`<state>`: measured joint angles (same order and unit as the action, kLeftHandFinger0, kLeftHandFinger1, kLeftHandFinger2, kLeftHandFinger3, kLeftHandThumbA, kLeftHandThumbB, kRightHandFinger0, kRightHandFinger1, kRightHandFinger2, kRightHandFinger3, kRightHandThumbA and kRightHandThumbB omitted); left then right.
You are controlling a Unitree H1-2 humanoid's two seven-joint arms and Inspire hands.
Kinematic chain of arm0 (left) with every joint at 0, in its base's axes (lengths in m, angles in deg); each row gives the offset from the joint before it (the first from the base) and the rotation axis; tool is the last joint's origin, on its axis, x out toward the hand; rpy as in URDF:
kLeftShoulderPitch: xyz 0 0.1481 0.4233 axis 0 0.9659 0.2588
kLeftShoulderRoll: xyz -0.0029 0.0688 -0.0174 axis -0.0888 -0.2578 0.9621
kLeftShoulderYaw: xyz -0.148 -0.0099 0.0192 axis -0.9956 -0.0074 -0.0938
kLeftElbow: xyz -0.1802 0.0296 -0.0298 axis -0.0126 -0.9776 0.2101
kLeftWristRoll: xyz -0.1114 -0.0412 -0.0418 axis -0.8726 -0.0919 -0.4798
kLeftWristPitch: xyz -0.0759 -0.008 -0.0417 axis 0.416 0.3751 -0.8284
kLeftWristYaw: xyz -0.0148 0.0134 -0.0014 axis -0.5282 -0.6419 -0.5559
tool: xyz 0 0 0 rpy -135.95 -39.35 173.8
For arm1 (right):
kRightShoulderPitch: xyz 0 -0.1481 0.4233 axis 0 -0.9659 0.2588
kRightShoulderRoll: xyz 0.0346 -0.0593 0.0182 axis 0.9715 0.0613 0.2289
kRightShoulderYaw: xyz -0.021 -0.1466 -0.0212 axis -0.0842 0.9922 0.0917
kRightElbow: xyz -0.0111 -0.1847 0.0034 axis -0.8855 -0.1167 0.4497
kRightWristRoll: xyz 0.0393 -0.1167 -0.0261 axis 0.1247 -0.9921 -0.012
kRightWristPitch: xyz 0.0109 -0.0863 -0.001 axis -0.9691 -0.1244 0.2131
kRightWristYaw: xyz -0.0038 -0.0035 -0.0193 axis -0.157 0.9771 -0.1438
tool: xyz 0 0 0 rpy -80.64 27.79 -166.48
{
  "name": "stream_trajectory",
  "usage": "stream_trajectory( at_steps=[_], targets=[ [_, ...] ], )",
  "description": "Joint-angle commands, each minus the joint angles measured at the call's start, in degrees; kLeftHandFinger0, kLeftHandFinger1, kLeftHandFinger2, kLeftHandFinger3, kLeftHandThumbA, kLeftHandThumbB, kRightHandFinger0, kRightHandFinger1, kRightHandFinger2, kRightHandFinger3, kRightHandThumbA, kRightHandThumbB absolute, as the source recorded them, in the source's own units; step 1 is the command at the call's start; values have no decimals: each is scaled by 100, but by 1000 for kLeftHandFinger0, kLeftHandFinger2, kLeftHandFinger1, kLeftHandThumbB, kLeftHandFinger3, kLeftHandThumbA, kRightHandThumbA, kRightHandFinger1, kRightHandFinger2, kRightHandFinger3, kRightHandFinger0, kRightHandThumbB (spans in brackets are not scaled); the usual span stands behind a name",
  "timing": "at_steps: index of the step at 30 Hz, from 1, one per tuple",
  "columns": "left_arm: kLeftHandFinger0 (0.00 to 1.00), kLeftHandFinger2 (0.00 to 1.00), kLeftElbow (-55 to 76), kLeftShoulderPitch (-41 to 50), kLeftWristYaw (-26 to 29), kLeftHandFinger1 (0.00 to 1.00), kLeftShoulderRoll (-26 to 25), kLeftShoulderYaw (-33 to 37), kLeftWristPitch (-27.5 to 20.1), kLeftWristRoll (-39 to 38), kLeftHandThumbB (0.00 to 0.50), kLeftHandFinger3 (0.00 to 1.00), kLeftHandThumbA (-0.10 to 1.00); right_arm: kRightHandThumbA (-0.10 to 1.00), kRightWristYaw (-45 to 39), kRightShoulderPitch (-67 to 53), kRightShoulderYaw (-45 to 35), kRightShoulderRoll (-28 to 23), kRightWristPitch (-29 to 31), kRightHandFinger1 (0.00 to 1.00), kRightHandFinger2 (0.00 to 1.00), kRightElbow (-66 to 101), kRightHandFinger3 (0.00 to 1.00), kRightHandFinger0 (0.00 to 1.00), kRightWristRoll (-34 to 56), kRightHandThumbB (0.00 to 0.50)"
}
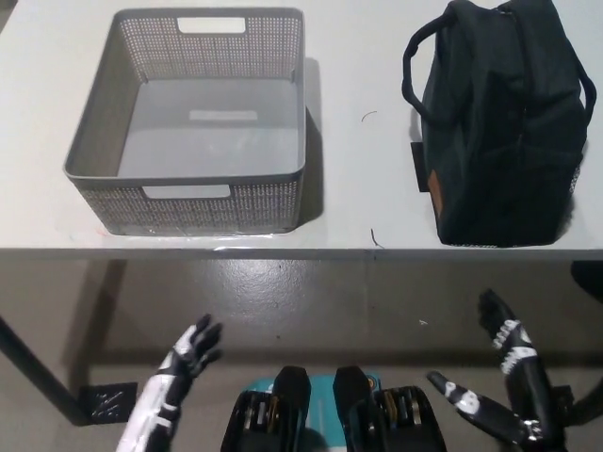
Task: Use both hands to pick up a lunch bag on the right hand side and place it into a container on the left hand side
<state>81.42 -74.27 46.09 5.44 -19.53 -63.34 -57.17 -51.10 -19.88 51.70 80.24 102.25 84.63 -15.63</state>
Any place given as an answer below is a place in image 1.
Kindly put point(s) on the robot right black white hand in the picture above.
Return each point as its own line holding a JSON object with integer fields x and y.
{"x": 523, "y": 372}

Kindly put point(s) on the teal robot body cover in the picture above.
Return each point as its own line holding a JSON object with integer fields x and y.
{"x": 322, "y": 409}

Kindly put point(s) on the thin curved dark strand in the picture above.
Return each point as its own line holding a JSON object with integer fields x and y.
{"x": 369, "y": 113}
{"x": 374, "y": 239}

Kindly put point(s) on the clear tape strip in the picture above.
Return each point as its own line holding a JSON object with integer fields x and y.
{"x": 226, "y": 242}

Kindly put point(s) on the robot left white black hand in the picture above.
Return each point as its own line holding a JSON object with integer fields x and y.
{"x": 160, "y": 400}

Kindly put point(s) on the robot left black body block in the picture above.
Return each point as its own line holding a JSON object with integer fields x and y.
{"x": 287, "y": 409}

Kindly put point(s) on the dark rounded object under table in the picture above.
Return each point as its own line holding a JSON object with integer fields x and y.
{"x": 589, "y": 278}

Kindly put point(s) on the black tape patch on table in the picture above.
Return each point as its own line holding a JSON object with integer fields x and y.
{"x": 418, "y": 165}

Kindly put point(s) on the dark green lunch bag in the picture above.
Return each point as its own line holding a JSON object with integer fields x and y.
{"x": 494, "y": 141}

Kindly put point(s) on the grey perforated plastic basket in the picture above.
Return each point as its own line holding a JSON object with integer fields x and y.
{"x": 188, "y": 207}

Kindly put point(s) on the black metal table leg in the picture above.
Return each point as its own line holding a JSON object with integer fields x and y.
{"x": 42, "y": 376}

